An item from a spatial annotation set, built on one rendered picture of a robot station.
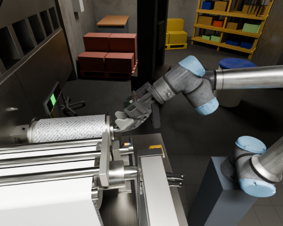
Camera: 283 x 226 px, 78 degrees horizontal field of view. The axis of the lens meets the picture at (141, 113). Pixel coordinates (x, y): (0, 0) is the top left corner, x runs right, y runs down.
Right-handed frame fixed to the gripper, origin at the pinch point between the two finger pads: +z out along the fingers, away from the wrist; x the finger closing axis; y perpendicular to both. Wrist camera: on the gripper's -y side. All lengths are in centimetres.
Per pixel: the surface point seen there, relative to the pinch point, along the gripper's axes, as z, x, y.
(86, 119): 5.5, -1.4, 10.8
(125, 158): 7.3, 3.5, -10.6
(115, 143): 5.4, 1.1, -3.3
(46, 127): 16.0, 0.8, 19.0
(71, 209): -2.7, 33.9, 15.4
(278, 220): -20, -2, -182
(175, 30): -90, -534, -179
